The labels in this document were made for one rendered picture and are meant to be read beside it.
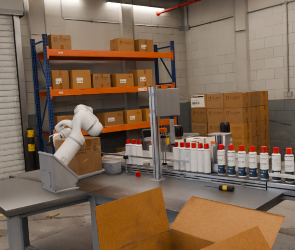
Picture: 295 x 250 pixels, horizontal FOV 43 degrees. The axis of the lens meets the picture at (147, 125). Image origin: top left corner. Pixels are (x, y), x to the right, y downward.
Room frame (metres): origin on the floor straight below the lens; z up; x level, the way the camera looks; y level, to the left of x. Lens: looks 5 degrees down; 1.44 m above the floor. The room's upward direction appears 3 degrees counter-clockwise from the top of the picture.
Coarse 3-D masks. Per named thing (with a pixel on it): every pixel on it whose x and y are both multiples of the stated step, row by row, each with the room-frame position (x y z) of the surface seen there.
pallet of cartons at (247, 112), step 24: (192, 96) 6.65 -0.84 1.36; (216, 96) 6.27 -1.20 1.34; (240, 96) 5.93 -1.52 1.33; (264, 96) 6.37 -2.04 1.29; (192, 120) 6.67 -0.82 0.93; (216, 120) 6.29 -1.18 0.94; (240, 120) 5.93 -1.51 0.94; (264, 120) 6.35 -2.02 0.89; (240, 144) 5.95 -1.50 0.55; (264, 144) 6.34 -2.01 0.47
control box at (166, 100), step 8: (176, 88) 2.60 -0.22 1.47; (160, 96) 2.57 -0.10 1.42; (168, 96) 2.58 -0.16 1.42; (176, 96) 2.60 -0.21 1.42; (160, 104) 2.57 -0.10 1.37; (168, 104) 2.58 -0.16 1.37; (176, 104) 2.60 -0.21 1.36; (160, 112) 2.57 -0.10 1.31; (168, 112) 2.58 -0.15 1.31; (176, 112) 2.60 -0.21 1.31
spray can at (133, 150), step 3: (132, 141) 2.97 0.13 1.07; (132, 144) 2.97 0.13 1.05; (135, 144) 2.98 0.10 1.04; (132, 147) 2.96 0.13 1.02; (135, 147) 2.97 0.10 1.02; (132, 150) 2.97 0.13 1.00; (135, 150) 2.97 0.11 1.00; (132, 153) 2.97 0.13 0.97; (135, 153) 2.97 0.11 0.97; (132, 159) 2.97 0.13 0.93; (135, 159) 2.96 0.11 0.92; (132, 162) 2.97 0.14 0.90; (135, 162) 2.96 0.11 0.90
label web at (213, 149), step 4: (196, 140) 2.88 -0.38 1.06; (200, 140) 2.93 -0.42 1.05; (196, 144) 2.74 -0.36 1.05; (216, 144) 2.58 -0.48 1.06; (212, 148) 2.52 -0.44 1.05; (216, 148) 2.58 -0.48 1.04; (212, 152) 2.52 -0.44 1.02; (216, 152) 2.58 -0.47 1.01; (212, 156) 2.52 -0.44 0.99; (216, 156) 2.57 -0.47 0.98; (212, 160) 2.53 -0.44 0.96; (216, 160) 2.57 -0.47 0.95
